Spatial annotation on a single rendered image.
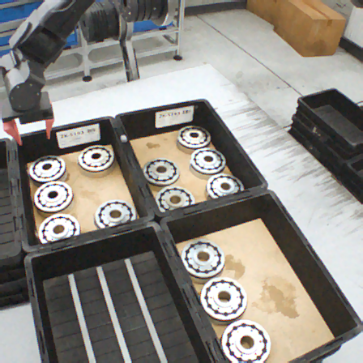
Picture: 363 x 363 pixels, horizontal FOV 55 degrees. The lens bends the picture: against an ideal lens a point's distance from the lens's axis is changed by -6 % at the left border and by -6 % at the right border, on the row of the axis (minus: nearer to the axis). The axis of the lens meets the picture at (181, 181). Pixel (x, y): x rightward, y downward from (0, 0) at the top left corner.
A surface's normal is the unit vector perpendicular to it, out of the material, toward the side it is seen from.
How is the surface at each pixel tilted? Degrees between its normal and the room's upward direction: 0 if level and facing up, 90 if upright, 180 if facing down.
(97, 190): 0
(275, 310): 0
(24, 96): 91
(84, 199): 0
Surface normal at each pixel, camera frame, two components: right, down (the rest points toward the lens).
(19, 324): 0.06, -0.68
